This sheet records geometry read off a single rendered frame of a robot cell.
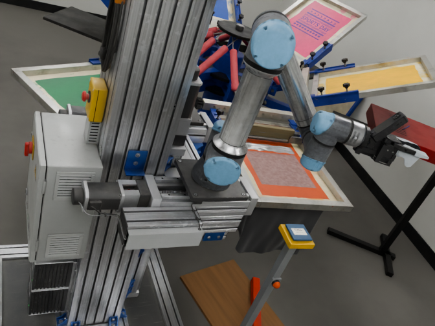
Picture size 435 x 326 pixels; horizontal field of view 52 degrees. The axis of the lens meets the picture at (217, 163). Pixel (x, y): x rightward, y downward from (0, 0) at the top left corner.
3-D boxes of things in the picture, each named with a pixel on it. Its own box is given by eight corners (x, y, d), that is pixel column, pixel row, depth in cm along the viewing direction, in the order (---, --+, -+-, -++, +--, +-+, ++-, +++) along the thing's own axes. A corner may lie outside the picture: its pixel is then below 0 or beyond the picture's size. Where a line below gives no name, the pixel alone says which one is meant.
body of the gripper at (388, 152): (384, 157, 142) (349, 145, 141) (397, 134, 139) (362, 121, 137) (391, 167, 135) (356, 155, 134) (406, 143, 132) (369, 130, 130)
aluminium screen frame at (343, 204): (350, 211, 232) (353, 206, 229) (252, 207, 208) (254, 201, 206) (290, 129, 290) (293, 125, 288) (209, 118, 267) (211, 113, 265)
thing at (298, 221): (300, 255, 258) (332, 200, 235) (230, 255, 240) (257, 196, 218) (297, 251, 261) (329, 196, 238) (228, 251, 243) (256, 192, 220)
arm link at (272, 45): (234, 169, 153) (299, 19, 125) (233, 195, 141) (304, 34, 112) (201, 159, 152) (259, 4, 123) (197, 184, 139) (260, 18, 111)
